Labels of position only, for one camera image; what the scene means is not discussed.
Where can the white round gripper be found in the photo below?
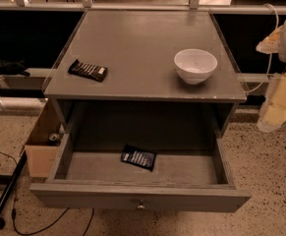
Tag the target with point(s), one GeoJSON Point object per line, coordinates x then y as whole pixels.
{"type": "Point", "coordinates": [273, 110]}

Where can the blue rxbar wrapper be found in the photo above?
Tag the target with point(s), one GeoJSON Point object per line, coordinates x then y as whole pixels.
{"type": "Point", "coordinates": [138, 157]}

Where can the grey open drawer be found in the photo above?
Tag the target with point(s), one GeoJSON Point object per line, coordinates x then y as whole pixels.
{"type": "Point", "coordinates": [190, 172]}

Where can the metal drawer knob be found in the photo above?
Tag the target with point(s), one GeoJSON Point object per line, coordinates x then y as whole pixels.
{"type": "Point", "coordinates": [140, 206]}

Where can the white ceramic bowl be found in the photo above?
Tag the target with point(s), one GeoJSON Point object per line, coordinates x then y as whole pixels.
{"type": "Point", "coordinates": [194, 66]}

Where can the grey wooden cabinet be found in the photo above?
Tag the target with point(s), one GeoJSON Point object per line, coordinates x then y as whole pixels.
{"type": "Point", "coordinates": [138, 49]}

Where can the dark brown snack bar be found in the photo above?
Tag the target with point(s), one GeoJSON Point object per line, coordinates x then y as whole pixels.
{"type": "Point", "coordinates": [88, 71]}

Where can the metal can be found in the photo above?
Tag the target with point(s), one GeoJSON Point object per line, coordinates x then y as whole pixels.
{"type": "Point", "coordinates": [54, 139]}

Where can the cardboard box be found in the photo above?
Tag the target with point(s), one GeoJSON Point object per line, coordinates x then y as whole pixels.
{"type": "Point", "coordinates": [40, 153]}

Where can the black cloth bundle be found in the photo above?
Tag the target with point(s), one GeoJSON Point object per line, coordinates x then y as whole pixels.
{"type": "Point", "coordinates": [13, 68]}

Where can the black metal floor bar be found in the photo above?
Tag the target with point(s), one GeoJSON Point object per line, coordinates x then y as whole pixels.
{"type": "Point", "coordinates": [9, 182]}

